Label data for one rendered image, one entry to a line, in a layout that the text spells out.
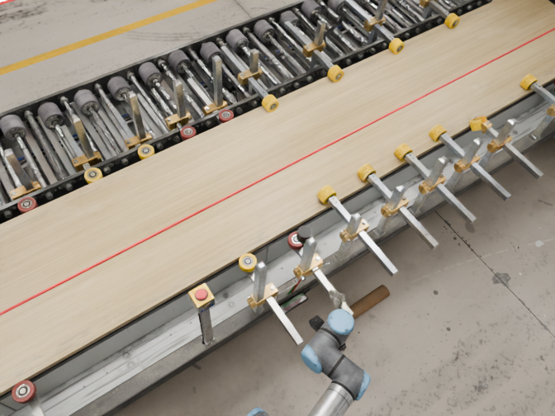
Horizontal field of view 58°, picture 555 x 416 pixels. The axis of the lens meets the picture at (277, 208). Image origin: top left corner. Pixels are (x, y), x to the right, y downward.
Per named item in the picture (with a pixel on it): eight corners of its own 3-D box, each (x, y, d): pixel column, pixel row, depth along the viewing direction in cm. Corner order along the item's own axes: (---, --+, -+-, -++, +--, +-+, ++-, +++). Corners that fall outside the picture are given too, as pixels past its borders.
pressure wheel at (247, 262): (257, 265, 233) (258, 253, 223) (254, 281, 228) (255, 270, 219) (240, 262, 233) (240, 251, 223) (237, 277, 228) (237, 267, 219)
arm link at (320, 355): (327, 375, 158) (349, 345, 164) (299, 352, 162) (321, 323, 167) (323, 381, 166) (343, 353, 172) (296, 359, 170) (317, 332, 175)
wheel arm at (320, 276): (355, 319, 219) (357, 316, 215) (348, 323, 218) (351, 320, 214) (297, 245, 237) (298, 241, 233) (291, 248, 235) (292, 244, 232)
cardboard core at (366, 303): (391, 292, 308) (353, 318, 297) (387, 297, 314) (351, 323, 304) (382, 282, 311) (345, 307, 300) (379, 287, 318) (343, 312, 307)
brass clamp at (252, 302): (277, 295, 225) (278, 291, 220) (253, 311, 220) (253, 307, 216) (270, 285, 227) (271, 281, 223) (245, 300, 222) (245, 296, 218)
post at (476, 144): (448, 196, 278) (484, 140, 237) (443, 199, 277) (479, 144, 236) (443, 191, 279) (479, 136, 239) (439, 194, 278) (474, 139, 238)
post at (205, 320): (215, 340, 222) (211, 304, 184) (206, 347, 220) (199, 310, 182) (210, 332, 224) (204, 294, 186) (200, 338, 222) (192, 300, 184)
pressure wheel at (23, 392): (18, 404, 194) (7, 398, 184) (28, 384, 198) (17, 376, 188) (37, 409, 193) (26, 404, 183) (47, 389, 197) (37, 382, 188)
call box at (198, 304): (215, 305, 184) (215, 297, 178) (199, 315, 182) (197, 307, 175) (206, 290, 187) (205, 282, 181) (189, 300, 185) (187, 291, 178)
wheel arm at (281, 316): (302, 342, 214) (304, 340, 210) (296, 347, 212) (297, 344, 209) (248, 265, 231) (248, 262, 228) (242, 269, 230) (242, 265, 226)
